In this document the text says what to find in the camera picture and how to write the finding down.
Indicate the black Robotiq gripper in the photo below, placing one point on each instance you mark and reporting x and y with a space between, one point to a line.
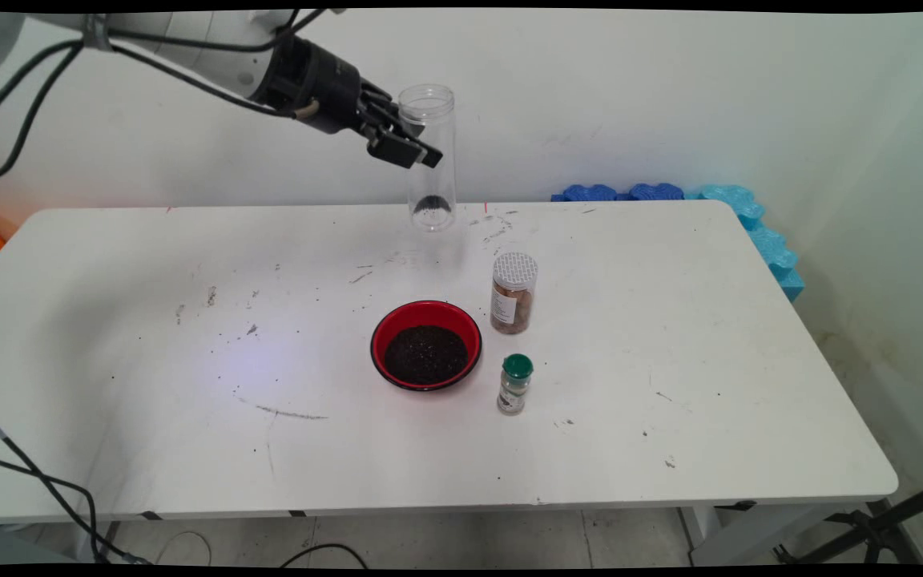
325 88

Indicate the clear plastic jar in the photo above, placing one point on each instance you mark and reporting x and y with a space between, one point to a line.
433 192

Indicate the dark blue foam mat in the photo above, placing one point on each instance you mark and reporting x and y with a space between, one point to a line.
586 193
655 191

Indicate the nut jar with white lid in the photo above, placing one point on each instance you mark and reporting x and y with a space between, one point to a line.
513 300

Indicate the red bowl with dark grains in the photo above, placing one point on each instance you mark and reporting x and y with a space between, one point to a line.
425 357

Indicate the spice bottle with green cap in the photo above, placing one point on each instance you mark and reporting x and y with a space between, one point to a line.
515 385

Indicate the cyan foam mat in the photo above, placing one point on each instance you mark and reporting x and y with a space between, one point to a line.
758 224

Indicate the white table leg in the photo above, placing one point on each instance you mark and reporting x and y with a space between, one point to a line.
742 533
105 541

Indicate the black tripod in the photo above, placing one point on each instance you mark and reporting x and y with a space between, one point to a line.
870 529

